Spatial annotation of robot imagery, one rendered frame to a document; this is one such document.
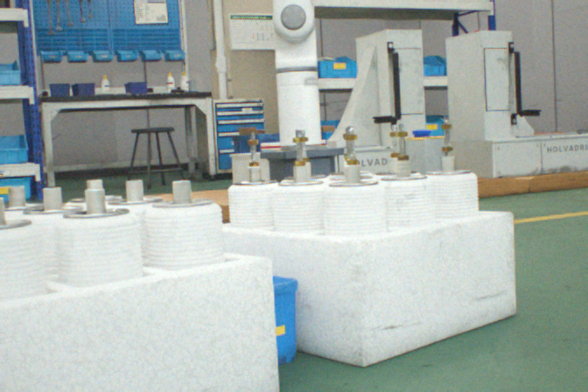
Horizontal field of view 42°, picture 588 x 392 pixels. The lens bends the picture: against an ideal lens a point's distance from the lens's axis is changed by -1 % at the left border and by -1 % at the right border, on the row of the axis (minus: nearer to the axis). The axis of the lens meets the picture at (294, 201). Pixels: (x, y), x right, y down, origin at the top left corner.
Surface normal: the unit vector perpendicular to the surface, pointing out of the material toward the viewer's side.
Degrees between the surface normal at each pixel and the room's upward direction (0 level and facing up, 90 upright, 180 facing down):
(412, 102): 90
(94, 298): 90
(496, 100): 90
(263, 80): 90
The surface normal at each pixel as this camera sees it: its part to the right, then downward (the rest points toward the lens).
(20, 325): 0.65, 0.03
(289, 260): -0.74, 0.10
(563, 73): -0.91, 0.08
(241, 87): 0.40, 0.05
